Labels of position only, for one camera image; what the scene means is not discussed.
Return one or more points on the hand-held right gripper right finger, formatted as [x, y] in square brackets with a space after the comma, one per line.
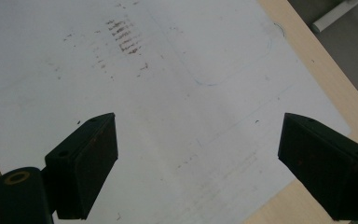
[326, 165]

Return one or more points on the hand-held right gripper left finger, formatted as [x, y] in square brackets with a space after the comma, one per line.
[80, 165]

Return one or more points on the white table mat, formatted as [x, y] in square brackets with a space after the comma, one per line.
[183, 109]

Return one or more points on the white bar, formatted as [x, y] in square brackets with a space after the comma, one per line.
[332, 15]

